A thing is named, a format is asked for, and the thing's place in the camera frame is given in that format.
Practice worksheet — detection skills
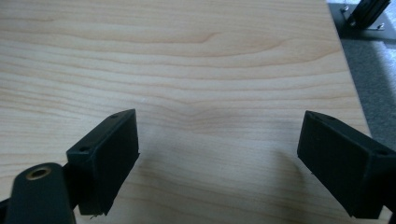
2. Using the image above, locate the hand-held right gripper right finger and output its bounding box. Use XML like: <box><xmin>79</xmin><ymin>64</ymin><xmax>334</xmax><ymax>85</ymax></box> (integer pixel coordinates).
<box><xmin>297</xmin><ymin>110</ymin><xmax>396</xmax><ymax>218</ymax></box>

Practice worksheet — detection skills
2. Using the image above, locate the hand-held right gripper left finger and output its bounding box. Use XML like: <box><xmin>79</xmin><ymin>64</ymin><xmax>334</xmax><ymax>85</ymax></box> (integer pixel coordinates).
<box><xmin>65</xmin><ymin>108</ymin><xmax>140</xmax><ymax>216</ymax></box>

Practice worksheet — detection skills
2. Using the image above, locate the black metal stand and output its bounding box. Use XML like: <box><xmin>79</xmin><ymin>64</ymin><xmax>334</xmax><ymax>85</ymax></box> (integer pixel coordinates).
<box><xmin>326</xmin><ymin>0</ymin><xmax>396</xmax><ymax>41</ymax></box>

